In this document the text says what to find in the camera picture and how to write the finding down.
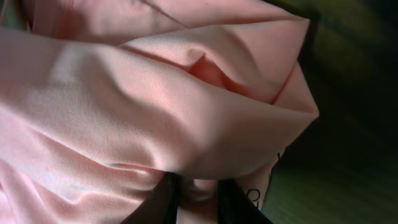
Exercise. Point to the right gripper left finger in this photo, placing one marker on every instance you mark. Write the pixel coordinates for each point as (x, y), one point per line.
(161, 206)

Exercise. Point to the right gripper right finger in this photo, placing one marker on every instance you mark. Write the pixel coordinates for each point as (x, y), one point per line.
(234, 206)

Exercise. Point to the pink t-shirt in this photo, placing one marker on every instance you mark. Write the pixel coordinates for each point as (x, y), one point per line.
(100, 99)

